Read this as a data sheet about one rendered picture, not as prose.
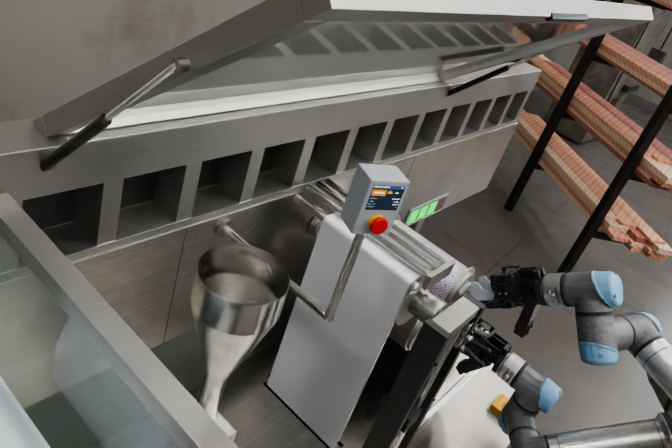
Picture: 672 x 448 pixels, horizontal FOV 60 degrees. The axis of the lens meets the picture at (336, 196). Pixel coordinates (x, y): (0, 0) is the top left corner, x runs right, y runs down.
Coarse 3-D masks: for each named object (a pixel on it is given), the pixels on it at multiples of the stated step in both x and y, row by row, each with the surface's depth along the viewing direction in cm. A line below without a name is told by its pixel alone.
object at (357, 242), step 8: (360, 240) 93; (352, 248) 94; (352, 256) 95; (344, 264) 96; (352, 264) 96; (344, 272) 96; (344, 280) 97; (336, 288) 98; (344, 288) 98; (336, 296) 99; (336, 304) 100; (328, 312) 101
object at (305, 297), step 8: (224, 224) 114; (232, 224) 116; (216, 232) 114; (224, 232) 114; (232, 232) 114; (232, 240) 114; (240, 240) 112; (296, 288) 105; (304, 296) 104; (312, 304) 103; (320, 304) 103; (320, 312) 102; (328, 320) 101
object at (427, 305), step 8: (416, 296) 124; (424, 296) 124; (432, 296) 124; (416, 304) 123; (424, 304) 123; (432, 304) 122; (440, 304) 122; (416, 312) 124; (424, 312) 122; (432, 312) 122; (424, 320) 123
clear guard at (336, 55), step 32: (320, 32) 59; (352, 32) 63; (384, 32) 68; (416, 32) 73; (448, 32) 80; (480, 32) 88; (512, 32) 98; (544, 32) 110; (576, 32) 126; (256, 64) 68; (288, 64) 74; (320, 64) 81; (352, 64) 89; (384, 64) 99; (416, 64) 112; (448, 64) 129; (160, 96) 75; (192, 96) 82; (224, 96) 91; (256, 96) 101
